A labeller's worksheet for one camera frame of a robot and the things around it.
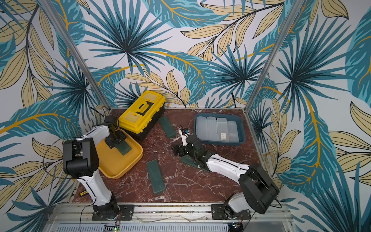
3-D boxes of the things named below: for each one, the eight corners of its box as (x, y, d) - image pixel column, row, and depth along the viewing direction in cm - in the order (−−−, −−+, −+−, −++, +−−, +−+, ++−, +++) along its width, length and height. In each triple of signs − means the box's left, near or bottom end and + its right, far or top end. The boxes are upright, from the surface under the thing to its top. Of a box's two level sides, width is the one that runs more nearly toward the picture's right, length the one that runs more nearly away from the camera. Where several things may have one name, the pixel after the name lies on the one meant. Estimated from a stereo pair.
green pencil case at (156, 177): (154, 194, 81) (153, 193, 79) (147, 163, 92) (146, 162, 90) (166, 189, 83) (165, 188, 81) (157, 160, 94) (157, 158, 92)
